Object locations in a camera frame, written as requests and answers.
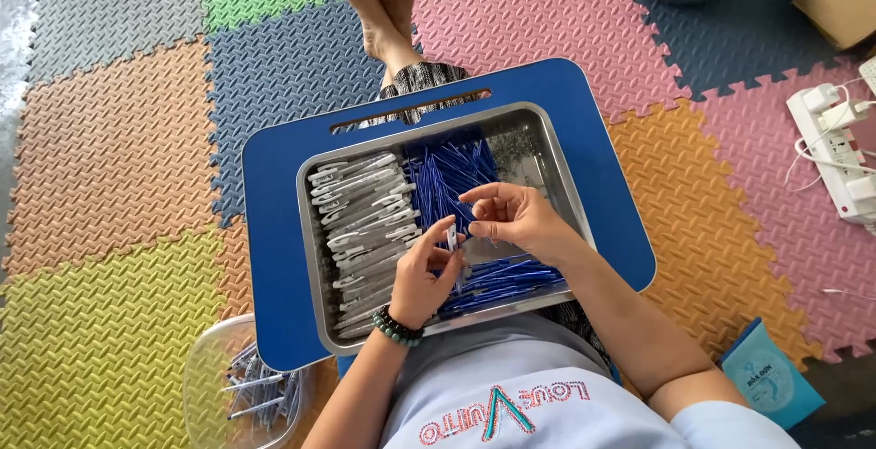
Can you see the white power strip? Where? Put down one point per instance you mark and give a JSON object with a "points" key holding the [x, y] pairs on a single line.
{"points": [[831, 161]]}

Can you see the white charger plug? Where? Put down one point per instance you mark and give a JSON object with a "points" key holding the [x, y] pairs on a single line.
{"points": [[862, 192], [843, 116], [820, 97]]}

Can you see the heap of small metal springs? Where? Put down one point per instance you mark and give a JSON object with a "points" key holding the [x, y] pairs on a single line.
{"points": [[513, 151]]}

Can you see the person's white printed shirt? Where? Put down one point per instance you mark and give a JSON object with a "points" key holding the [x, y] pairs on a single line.
{"points": [[520, 394]]}

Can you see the heap of blue pen refills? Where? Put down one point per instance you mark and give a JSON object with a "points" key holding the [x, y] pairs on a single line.
{"points": [[441, 175]]}

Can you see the person's right hand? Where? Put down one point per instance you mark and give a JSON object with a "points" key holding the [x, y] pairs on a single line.
{"points": [[534, 223]]}

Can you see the white perforated plastic object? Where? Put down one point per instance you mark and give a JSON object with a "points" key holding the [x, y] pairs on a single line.
{"points": [[870, 74]]}

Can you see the person's bare feet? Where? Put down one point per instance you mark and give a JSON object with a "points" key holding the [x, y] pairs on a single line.
{"points": [[376, 11]]}

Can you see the steel rectangular tray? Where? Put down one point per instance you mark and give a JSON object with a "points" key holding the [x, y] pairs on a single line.
{"points": [[558, 161]]}

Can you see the large cardboard box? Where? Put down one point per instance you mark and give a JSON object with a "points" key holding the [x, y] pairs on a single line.
{"points": [[842, 4]]}

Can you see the colourful foam puzzle floor mats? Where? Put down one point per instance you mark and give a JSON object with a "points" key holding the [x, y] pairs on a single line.
{"points": [[116, 161]]}

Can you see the bunch of assembled grey pens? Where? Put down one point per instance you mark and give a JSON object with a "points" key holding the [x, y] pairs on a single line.
{"points": [[263, 391]]}

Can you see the blue lap desk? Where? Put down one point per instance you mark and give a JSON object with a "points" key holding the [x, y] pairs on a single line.
{"points": [[274, 230]]}

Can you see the heap of blue pen tubes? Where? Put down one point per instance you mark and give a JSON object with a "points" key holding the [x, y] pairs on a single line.
{"points": [[506, 281]]}

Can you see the single grey pen barrel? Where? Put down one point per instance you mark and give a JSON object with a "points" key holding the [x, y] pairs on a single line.
{"points": [[452, 237]]}

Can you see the light blue booklet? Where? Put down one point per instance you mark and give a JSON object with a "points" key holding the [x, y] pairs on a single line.
{"points": [[770, 377]]}

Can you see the person's patterned trousers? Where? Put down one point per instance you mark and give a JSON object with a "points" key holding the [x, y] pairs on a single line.
{"points": [[428, 79]]}

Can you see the pile of grey pen barrels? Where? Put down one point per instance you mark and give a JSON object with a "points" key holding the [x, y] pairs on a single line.
{"points": [[363, 223]]}

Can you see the person's left hand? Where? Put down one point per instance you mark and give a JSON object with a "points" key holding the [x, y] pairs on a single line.
{"points": [[410, 288]]}

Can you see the clear plastic container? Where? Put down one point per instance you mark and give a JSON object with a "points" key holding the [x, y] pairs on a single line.
{"points": [[205, 367]]}

